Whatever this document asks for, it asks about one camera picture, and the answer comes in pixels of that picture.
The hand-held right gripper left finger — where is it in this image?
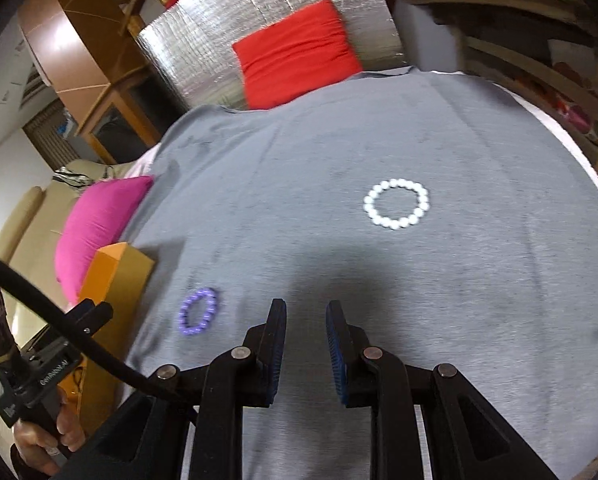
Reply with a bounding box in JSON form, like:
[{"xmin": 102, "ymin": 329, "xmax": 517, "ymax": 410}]
[{"xmin": 86, "ymin": 298, "xmax": 287, "ymax": 480}]

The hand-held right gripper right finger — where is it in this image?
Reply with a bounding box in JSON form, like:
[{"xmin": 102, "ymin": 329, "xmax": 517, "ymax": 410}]
[{"xmin": 325, "ymin": 300, "xmax": 562, "ymax": 480}]

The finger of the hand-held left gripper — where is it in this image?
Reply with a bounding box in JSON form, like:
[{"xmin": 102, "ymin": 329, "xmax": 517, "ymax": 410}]
[{"xmin": 54, "ymin": 298, "xmax": 115, "ymax": 350}]

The orange cardboard box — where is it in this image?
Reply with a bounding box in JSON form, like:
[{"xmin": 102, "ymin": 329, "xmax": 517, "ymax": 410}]
[{"xmin": 59, "ymin": 242, "xmax": 156, "ymax": 411}]

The purple bead bracelet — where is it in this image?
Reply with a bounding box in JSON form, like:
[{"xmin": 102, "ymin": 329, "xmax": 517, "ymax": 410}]
[{"xmin": 178, "ymin": 287, "xmax": 218, "ymax": 335}]

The white pearl bracelet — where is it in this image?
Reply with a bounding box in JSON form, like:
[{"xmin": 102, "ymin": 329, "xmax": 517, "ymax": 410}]
[{"xmin": 363, "ymin": 178, "xmax": 431, "ymax": 231}]

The person's left hand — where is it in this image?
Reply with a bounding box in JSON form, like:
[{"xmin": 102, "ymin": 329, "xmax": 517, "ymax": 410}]
[{"xmin": 13, "ymin": 387, "xmax": 86, "ymax": 476}]

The pink pillow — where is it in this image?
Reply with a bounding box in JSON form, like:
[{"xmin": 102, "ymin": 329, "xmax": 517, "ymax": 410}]
[{"xmin": 54, "ymin": 175, "xmax": 155, "ymax": 306}]

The grey blanket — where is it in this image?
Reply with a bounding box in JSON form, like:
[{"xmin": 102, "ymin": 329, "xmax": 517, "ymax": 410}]
[{"xmin": 114, "ymin": 67, "xmax": 598, "ymax": 480}]

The beige sofa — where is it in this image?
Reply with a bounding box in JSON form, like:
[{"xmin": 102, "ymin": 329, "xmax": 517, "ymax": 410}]
[{"xmin": 0, "ymin": 157, "xmax": 110, "ymax": 361}]

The wooden cabinet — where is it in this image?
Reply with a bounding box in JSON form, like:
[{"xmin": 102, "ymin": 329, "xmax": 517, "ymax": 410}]
[{"xmin": 19, "ymin": 0, "xmax": 162, "ymax": 163}]

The silver foil insulation sheet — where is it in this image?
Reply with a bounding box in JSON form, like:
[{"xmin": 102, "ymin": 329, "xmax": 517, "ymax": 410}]
[{"xmin": 136, "ymin": 0, "xmax": 405, "ymax": 111}]

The white bed sheet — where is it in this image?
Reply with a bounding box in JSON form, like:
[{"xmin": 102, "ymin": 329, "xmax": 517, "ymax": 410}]
[{"xmin": 499, "ymin": 82, "xmax": 598, "ymax": 226}]

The wooden shelf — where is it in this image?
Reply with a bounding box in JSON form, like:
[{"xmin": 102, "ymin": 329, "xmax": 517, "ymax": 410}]
[{"xmin": 396, "ymin": 0, "xmax": 598, "ymax": 181}]

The black cable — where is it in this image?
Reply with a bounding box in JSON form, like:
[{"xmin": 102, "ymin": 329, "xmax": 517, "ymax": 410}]
[{"xmin": 0, "ymin": 249, "xmax": 200, "ymax": 411}]

